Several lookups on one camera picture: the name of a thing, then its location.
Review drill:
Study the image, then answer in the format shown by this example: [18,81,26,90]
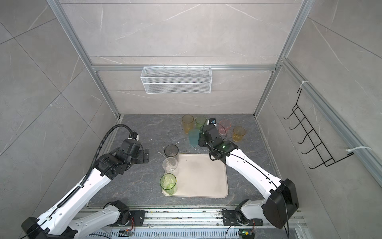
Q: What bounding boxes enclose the dark grey tumbler glass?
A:
[164,144,179,160]

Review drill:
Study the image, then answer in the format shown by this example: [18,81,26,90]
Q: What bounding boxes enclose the clear tumbler glass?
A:
[162,157,178,174]

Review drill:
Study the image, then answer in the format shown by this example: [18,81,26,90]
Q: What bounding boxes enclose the beige plastic tray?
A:
[162,153,228,198]

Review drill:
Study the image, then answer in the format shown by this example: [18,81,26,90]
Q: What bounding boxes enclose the tall green tumbler glass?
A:
[160,173,177,195]

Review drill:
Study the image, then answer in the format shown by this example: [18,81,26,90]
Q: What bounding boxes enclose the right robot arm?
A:
[198,118,299,230]

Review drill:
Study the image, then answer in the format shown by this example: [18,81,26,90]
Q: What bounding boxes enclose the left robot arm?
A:
[21,139,149,239]

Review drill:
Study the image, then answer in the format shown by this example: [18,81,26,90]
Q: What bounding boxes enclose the teal textured cup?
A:
[188,128,200,147]

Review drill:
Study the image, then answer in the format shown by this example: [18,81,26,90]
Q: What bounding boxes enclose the pink glass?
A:
[218,119,231,135]

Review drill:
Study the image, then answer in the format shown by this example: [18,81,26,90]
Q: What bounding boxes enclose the small green glass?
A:
[195,116,207,130]

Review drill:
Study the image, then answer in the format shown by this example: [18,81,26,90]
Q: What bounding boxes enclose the tall amber tumbler glass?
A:
[182,115,194,134]

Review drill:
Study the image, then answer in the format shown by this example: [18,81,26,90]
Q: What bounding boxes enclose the short yellow glass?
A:
[232,126,246,142]

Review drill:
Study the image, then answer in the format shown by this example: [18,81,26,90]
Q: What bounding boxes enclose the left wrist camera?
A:
[129,131,139,140]

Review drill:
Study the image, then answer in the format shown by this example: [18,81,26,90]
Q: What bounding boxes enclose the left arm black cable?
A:
[80,123,133,186]

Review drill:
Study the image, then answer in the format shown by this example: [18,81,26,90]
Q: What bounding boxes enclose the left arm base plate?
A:
[117,210,146,227]

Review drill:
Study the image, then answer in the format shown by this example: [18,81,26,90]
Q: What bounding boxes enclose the aluminium mounting rail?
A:
[74,207,307,228]

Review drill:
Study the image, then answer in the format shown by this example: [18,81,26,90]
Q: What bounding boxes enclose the white wire mesh basket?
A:
[140,66,213,94]

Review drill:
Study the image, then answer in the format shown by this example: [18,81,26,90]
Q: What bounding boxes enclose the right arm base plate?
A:
[221,208,264,227]

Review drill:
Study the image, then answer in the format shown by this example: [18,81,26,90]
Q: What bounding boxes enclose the black wire hook rack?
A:
[283,89,355,169]

